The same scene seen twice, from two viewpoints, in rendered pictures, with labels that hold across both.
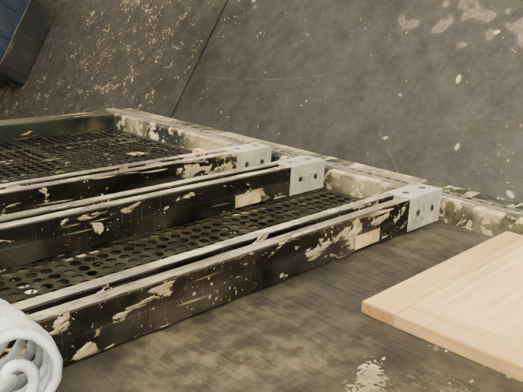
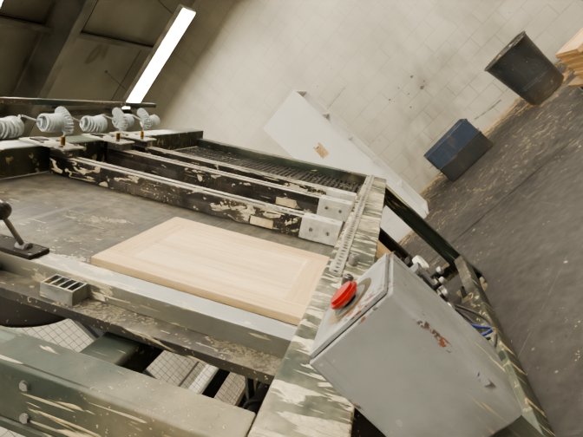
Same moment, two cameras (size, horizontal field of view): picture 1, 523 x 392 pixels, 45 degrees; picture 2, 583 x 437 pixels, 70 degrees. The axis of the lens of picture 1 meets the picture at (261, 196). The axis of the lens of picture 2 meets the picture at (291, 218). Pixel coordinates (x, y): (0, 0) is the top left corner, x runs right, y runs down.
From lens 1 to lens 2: 1.43 m
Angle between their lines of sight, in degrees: 55
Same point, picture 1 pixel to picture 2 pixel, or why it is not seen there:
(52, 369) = not seen: outside the picture
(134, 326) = (121, 185)
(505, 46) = not seen: outside the picture
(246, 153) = (333, 192)
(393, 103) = not seen: outside the picture
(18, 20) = (465, 143)
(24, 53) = (461, 163)
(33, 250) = (173, 174)
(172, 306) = (137, 187)
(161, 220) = (230, 189)
